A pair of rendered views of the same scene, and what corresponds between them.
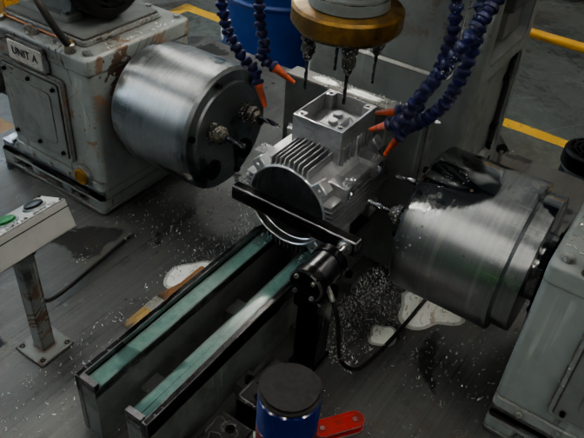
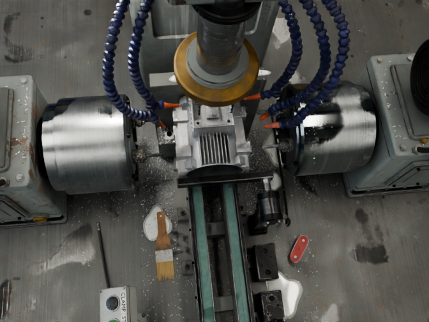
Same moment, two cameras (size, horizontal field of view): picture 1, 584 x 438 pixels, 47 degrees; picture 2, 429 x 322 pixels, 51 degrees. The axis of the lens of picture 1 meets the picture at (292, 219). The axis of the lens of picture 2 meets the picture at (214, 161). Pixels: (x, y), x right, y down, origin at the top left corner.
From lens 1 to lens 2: 0.84 m
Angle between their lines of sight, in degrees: 40
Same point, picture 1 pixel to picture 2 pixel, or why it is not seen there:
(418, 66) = not seen: hidden behind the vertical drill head
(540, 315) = (386, 167)
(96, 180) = (52, 214)
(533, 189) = (357, 105)
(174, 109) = (113, 170)
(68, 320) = not seen: hidden behind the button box
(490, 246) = (353, 150)
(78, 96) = (23, 195)
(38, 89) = not seen: outside the picture
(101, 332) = (151, 294)
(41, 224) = (130, 310)
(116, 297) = (135, 268)
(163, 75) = (85, 152)
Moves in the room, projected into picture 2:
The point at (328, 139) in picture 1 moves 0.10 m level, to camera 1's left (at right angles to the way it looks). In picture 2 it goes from (223, 129) to (191, 151)
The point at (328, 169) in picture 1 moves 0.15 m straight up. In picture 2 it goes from (230, 144) to (237, 118)
